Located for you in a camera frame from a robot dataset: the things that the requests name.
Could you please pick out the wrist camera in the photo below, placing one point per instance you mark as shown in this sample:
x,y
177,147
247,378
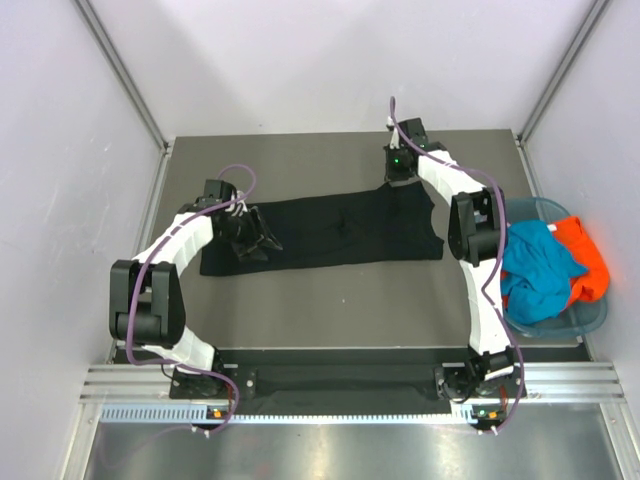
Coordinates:
x,y
406,132
217,191

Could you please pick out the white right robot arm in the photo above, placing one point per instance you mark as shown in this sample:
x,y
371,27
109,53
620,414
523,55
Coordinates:
x,y
476,238

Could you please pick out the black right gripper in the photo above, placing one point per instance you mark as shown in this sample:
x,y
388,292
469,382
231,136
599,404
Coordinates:
x,y
391,174

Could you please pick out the aluminium frame rail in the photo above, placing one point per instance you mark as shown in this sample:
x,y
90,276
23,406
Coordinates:
x,y
543,382

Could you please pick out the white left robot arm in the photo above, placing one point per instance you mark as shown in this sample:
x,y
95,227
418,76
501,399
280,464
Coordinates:
x,y
147,311

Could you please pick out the blue t shirt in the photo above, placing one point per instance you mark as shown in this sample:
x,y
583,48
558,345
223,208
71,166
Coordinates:
x,y
537,273

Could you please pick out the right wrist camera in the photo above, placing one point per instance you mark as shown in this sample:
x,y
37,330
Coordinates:
x,y
406,132

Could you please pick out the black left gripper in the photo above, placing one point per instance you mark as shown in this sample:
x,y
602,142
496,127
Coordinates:
x,y
258,235

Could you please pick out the black t shirt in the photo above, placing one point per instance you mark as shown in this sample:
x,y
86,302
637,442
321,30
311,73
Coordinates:
x,y
390,223

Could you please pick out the orange t shirt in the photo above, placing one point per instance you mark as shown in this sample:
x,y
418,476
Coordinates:
x,y
592,285

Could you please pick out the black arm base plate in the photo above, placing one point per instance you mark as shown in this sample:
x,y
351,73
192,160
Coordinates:
x,y
355,381

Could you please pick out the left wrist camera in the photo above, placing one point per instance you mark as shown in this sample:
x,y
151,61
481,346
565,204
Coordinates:
x,y
217,191

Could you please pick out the teal laundry basket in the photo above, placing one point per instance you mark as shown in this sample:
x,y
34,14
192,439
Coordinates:
x,y
579,318

